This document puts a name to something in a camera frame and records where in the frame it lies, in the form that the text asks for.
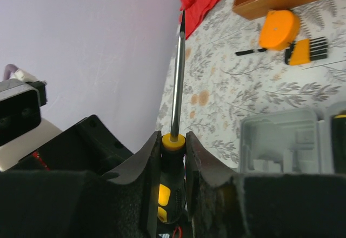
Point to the orange tape measure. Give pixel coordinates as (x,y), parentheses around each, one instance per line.
(279,30)

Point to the black yellow phillips screwdriver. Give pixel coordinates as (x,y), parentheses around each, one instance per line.
(338,142)

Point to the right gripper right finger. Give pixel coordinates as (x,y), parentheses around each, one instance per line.
(224,203)

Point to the grey plastic tool case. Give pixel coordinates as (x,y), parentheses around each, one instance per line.
(287,142)

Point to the orange hex key set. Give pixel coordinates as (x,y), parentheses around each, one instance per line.
(306,51)

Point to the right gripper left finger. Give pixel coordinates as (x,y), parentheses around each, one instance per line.
(57,203)

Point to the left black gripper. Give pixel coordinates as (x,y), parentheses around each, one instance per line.
(87,145)

